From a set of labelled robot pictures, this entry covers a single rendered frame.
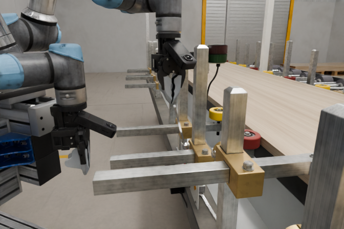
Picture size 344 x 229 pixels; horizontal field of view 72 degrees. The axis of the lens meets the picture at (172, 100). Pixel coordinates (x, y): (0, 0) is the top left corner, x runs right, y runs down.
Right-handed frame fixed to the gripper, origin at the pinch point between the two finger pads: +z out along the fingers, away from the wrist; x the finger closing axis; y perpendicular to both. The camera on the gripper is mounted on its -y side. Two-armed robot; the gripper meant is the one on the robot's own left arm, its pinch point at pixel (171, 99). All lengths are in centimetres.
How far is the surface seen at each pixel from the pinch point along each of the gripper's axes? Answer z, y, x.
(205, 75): -8.1, -7.2, -7.1
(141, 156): 14.6, -3.4, 12.1
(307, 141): 10.5, -25.7, -30.9
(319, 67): 72, 357, -721
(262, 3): -129, 558, -671
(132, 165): 16.8, -3.2, 14.8
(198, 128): 8.1, -6.7, -5.5
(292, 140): 10.5, -23.1, -27.6
